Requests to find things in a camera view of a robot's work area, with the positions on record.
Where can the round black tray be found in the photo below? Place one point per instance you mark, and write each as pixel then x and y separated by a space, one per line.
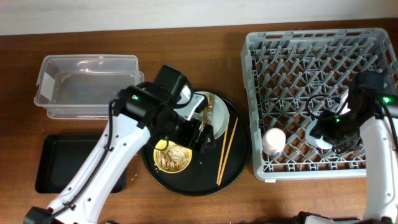
pixel 199 178

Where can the left wooden chopstick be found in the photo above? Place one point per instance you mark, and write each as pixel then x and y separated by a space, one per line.
pixel 222 153

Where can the yellow bowl with food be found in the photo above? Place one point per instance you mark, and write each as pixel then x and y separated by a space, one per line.
pixel 170 157

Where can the blue plastic cup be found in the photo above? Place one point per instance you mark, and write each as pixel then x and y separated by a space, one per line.
pixel 314 141

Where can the grey plate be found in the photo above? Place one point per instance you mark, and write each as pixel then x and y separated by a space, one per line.
pixel 219 116

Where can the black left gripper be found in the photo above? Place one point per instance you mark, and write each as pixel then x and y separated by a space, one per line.
pixel 189 139

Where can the pink plastic cup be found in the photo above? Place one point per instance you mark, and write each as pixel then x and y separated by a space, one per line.
pixel 273 141

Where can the gold snack wrapper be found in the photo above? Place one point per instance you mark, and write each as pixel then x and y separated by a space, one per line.
pixel 207 112

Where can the black base device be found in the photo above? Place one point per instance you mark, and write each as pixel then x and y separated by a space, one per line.
pixel 311 218

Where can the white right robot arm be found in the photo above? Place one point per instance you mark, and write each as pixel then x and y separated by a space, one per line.
pixel 371 120

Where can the wooden chopstick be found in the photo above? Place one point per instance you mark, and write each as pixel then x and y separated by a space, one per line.
pixel 222 153
pixel 224 159

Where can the clear plastic bin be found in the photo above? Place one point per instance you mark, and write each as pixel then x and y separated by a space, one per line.
pixel 81 86

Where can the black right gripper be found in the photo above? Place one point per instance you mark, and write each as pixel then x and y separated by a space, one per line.
pixel 321 129

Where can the right wooden chopstick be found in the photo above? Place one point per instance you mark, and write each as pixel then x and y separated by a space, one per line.
pixel 224 159

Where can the grey dishwasher rack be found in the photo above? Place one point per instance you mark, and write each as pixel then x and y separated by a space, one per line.
pixel 291 75

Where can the black rectangular tray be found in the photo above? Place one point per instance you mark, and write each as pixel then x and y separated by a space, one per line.
pixel 62 156

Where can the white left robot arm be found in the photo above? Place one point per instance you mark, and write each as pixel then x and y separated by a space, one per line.
pixel 140 114

